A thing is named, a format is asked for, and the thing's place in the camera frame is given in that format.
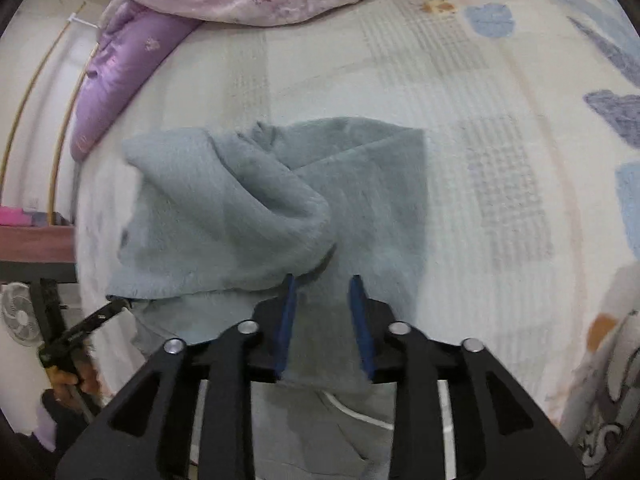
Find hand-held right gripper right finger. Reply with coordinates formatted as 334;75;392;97
347;274;586;480

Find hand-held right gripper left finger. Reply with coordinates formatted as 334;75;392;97
55;274;301;480

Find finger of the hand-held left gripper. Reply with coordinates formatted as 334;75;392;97
62;296;133;348
30;279;68;346

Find grey-blue towel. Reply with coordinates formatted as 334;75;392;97
105;116;431;480

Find person's left hand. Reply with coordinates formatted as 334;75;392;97
52;354;101;400

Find white fan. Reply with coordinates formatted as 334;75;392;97
0;282;43;350

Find bright pink towel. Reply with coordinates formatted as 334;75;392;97
0;205;32;227

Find white printed cloth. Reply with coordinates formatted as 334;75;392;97
557;265;640;480

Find floral bed sheet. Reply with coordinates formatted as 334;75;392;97
72;0;640;480

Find purple floral quilt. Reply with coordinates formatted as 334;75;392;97
70;0;443;161

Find long wooden wall barre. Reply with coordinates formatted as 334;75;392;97
48;42;100;226
0;1;87;181

